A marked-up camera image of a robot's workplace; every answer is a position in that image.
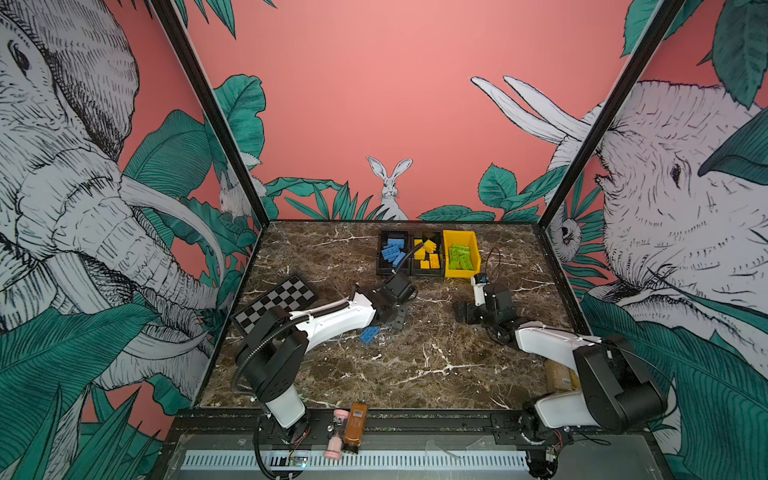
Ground brown bottle on rail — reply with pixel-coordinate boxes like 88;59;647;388
343;403;368;454

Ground yellow lego brick long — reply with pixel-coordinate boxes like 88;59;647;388
413;239;426;261

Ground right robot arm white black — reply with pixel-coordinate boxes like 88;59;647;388
455;275;668;435

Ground pink bottle on rail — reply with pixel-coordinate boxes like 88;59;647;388
323;409;350;461

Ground white vent strip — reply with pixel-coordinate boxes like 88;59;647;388
180;450;528;472

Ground blue lego brick angled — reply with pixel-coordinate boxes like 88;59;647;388
359;327;381;345

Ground checkerboard calibration board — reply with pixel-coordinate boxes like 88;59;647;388
231;274;318;336

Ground glass spice jar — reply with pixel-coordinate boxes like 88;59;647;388
544;360;581;393

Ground black bin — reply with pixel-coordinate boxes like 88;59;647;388
375;230;412;276
411;230;446;277

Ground black front rail frame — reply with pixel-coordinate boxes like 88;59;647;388
149;409;673;479

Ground green lego brick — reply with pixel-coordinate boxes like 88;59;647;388
449;256;474;271
450;243;471;259

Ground yellow storage bin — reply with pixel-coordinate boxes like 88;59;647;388
442;230;481;279

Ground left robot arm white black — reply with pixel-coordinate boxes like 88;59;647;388
230;272;417;431

